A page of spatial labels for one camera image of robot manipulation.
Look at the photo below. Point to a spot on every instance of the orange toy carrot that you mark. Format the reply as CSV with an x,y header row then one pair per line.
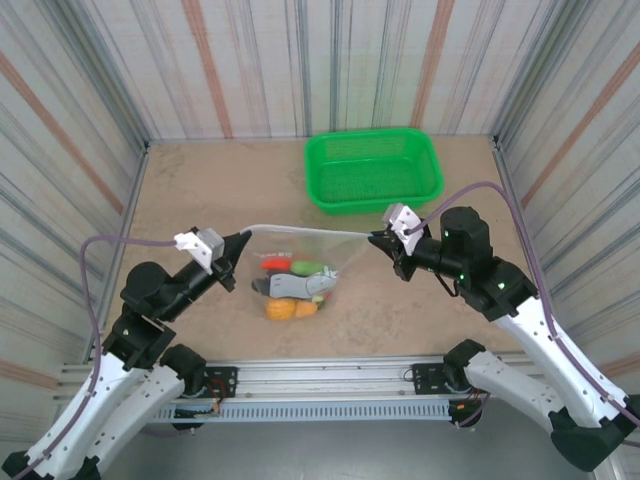
x,y
275,263

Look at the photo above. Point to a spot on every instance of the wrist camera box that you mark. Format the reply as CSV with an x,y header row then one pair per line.
x,y
405,225
202,247

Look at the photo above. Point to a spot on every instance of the dark eggplant with green stem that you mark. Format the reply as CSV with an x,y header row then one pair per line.
x,y
320,285

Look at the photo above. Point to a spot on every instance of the long dark toy eggplant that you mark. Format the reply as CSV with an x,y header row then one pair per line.
x,y
280,286

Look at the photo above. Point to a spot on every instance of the orange toy bell pepper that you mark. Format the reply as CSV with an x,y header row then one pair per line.
x,y
280,310

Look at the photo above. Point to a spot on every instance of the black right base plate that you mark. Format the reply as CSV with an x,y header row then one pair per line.
x,y
422,372

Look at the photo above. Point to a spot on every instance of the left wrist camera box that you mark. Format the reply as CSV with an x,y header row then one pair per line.
x,y
202,247

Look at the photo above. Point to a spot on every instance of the green plastic mesh basket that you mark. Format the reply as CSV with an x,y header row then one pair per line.
x,y
370,175

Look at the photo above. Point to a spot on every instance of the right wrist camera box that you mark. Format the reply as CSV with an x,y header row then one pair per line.
x,y
405,225

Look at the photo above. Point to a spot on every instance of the black round base connector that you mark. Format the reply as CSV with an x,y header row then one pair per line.
x,y
187,426
465,415

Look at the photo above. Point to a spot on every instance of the green toy cucumber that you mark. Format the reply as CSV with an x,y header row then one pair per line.
x,y
306,267

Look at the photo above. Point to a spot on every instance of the clear zip-top bag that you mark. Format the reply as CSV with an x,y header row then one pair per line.
x,y
300,242

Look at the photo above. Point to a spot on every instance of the aluminium mounting rail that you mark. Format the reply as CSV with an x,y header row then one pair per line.
x,y
325,372

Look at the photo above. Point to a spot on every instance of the small yellow-orange toy fruit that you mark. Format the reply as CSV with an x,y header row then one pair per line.
x,y
305,310

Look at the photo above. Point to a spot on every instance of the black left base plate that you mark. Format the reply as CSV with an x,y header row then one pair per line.
x,y
225,375

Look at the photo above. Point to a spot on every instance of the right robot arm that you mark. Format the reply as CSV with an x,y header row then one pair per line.
x,y
550,350

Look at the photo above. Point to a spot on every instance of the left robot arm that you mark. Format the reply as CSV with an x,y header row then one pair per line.
x,y
65,425

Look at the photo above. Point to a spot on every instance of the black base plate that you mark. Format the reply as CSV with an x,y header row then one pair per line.
x,y
422,372
225,375

